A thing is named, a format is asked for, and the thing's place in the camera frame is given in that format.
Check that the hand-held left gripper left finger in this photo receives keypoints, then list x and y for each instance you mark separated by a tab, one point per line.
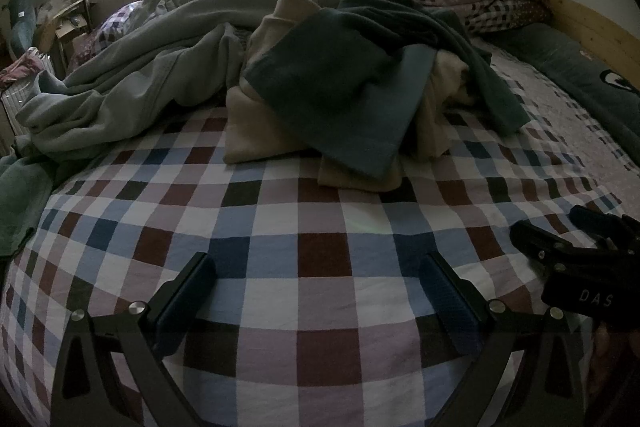
187	294

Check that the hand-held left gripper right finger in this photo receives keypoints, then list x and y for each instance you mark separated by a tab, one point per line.
450	302

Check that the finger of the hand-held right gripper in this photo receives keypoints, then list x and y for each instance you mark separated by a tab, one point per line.
535	239
605	227

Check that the light grey towel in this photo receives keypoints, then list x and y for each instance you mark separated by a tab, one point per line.
125	72

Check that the person's right hand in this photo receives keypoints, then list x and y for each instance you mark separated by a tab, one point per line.
612	357

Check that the dark teal cartoon long pillow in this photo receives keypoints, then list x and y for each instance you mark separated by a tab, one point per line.
565	67

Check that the beige garment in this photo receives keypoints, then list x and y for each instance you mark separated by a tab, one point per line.
255	127

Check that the green fleece cloth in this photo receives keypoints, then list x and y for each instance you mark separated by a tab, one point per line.
22	202

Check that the white upright panel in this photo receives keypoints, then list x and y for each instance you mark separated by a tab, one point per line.
22	107

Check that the dark teal garment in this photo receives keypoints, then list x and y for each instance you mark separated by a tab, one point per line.
325	82

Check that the pink cloth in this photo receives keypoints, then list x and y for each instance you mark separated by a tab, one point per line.
20	67

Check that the cardboard box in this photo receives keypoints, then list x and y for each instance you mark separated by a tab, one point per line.
67	27

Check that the green plush toy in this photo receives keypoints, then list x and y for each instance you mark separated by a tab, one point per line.
22	27

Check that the wooden bed frame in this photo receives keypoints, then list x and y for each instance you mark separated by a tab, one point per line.
590	27

